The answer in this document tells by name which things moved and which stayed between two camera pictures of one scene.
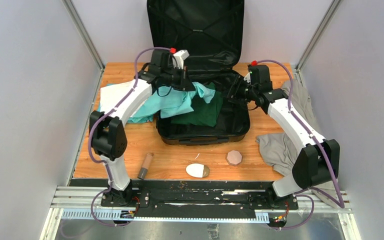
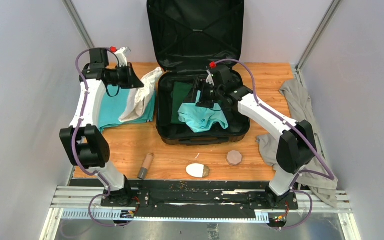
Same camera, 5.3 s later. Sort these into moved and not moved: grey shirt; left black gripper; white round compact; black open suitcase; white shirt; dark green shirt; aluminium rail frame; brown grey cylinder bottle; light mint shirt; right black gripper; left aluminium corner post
Moved: white shirt; dark green shirt; left black gripper; right black gripper; light mint shirt
Not moved: aluminium rail frame; left aluminium corner post; white round compact; grey shirt; brown grey cylinder bottle; black open suitcase
